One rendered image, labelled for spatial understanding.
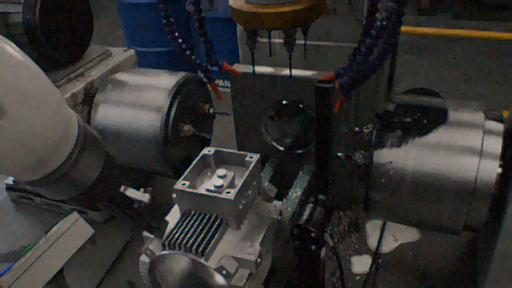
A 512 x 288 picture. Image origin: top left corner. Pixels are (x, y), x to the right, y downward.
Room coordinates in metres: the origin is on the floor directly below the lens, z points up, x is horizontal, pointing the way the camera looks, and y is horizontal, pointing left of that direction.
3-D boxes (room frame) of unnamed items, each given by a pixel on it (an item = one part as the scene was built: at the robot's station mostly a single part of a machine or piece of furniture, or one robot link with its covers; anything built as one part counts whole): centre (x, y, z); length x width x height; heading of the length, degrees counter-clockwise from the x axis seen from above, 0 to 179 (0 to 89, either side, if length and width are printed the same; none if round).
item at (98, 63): (1.12, 0.43, 0.99); 0.35 x 0.31 x 0.37; 62
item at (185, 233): (0.57, 0.05, 1.02); 0.20 x 0.19 x 0.19; 154
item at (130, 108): (1.00, 0.22, 1.04); 0.37 x 0.25 x 0.25; 62
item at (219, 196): (0.61, 0.03, 1.11); 0.12 x 0.11 x 0.07; 154
